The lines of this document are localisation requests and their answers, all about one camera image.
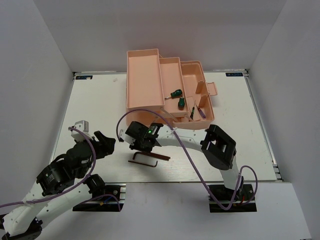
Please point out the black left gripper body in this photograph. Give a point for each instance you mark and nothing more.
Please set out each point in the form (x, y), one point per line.
(103, 149)

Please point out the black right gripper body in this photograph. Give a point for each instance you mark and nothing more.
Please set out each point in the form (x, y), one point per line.
(139, 146)

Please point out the small brown hex key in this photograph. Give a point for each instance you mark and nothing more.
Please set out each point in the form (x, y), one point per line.
(144, 164)

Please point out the large brown hex key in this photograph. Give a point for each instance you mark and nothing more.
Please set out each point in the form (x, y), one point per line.
(151, 154)

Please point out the pink plastic toolbox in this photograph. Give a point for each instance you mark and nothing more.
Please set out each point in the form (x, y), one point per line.
(150, 78)

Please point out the green stubby flathead screwdriver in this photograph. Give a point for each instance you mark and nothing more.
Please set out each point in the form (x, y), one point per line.
(181, 103)

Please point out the black green precision screwdriver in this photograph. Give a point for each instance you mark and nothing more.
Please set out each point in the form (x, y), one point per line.
(192, 111)

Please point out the green stubby phillips screwdriver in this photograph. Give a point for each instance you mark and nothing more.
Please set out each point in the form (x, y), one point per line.
(176, 94)

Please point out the blue handled precision screwdriver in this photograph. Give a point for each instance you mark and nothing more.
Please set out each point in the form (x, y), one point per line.
(201, 113)

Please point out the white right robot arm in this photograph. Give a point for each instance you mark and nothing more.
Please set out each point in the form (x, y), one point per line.
(217, 146)

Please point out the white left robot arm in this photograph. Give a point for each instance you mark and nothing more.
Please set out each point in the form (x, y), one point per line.
(66, 182)

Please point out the white front cover panel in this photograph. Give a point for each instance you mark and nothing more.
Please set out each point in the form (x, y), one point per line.
(180, 211)

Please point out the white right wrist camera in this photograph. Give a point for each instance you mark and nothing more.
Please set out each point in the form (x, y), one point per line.
(123, 137)

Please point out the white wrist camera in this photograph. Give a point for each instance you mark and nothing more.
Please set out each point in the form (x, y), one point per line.
(123, 137)
(82, 126)

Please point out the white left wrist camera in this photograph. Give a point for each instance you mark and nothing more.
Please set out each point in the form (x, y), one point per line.
(82, 126)

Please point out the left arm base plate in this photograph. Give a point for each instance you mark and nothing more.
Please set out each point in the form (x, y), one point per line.
(111, 201)

